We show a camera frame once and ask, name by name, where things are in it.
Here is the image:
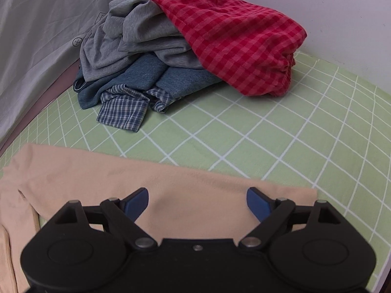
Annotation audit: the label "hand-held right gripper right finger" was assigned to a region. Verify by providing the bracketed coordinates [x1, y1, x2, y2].
[238, 187, 344, 250]

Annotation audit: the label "grey garment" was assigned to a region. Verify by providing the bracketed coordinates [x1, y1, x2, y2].
[79, 0, 205, 82]

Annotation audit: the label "red checked garment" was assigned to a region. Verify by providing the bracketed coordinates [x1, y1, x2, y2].
[123, 0, 308, 97]

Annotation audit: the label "white carrot print sheet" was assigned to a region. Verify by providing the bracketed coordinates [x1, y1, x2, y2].
[0, 0, 130, 147]

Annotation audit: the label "beige pants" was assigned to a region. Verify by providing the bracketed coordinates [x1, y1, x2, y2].
[0, 143, 319, 293]

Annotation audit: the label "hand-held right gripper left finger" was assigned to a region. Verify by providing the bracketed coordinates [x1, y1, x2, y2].
[50, 187, 159, 251]

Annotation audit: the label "blue denim garment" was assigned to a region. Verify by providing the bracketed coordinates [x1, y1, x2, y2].
[73, 52, 223, 110]

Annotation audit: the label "blue plaid shirt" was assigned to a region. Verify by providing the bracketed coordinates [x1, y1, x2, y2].
[97, 85, 184, 134]

